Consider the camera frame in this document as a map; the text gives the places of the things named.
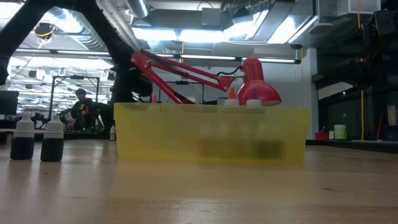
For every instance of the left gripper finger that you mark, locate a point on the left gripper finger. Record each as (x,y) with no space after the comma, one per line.
(103,116)
(110,113)

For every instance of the tall pink-tip food coloring bottle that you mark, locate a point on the tall pink-tip food coloring bottle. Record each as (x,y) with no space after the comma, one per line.
(154,100)

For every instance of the yellow translucent plastic bin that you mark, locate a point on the yellow translucent plastic bin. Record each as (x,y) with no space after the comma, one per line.
(161,133)

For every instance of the small dark bottle white cap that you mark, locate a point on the small dark bottle white cap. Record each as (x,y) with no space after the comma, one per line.
(260,149)
(21,149)
(52,149)

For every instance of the tall orange food coloring bottle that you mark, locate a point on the tall orange food coloring bottle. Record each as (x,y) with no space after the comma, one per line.
(232,95)

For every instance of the tall purple food coloring bottle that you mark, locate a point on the tall purple food coloring bottle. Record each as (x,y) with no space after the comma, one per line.
(253,102)

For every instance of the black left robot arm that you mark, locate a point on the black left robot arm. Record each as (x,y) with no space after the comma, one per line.
(102,25)

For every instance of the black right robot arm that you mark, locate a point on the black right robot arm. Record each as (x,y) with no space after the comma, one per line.
(385,25)

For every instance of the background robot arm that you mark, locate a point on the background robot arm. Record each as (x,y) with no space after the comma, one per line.
(38,118)

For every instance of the person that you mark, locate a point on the person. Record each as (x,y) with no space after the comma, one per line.
(81,110)

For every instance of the background workbench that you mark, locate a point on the background workbench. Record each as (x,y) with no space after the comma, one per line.
(84,135)

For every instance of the long ceiling light bar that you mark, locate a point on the long ceiling light bar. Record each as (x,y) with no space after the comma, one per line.
(208,57)

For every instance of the black monitor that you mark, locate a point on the black monitor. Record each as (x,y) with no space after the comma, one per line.
(7,102)

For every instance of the grey ceiling vent box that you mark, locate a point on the grey ceiling vent box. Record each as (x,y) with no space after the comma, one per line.
(211,17)

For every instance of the red desk lamp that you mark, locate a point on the red desk lamp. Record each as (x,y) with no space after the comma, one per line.
(258,87)

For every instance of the small red box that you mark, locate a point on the small red box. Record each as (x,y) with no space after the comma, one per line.
(321,136)

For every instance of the light green cup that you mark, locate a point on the light green cup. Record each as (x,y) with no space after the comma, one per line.
(340,132)

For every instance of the black background frame stand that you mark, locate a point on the black background frame stand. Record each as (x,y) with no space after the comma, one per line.
(74,77)

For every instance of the silver ceiling duct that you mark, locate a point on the silver ceiling duct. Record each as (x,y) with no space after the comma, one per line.
(138,7)

